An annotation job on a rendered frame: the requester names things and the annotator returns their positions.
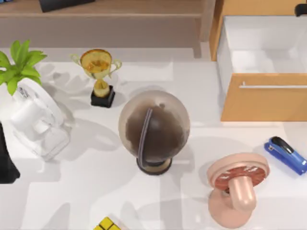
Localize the gold trophy on black base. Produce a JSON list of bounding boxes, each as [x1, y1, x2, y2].
[[70, 49, 122, 108]]

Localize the pink desk fan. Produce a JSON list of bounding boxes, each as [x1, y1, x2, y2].
[[206, 153, 270, 228]]

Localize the black object on shelf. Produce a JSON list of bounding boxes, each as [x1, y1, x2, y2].
[[38, 0, 95, 13]]

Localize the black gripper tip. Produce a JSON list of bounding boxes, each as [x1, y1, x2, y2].
[[0, 121, 21, 184]]

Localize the white desk fan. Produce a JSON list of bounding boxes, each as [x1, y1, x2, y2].
[[10, 78, 75, 161]]

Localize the open wooden drawer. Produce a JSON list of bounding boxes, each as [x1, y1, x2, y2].
[[209, 0, 307, 123]]

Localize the wooden open shelf unit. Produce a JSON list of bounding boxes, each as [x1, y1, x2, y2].
[[0, 0, 216, 58]]

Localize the green potted plant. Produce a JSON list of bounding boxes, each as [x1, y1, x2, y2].
[[0, 39, 48, 96]]

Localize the metal drawer handle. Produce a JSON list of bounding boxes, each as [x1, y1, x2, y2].
[[239, 81, 307, 89]]

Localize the brown globe on stand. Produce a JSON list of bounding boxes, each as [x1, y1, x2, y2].
[[118, 90, 191, 176]]

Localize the pale wooden drawer front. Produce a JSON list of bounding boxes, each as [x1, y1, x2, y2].
[[220, 73, 307, 123]]

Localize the blue and black stapler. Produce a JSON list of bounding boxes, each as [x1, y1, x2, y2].
[[264, 136, 307, 176]]

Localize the yellow puzzle cube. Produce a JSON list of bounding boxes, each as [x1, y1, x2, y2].
[[93, 217, 122, 230]]

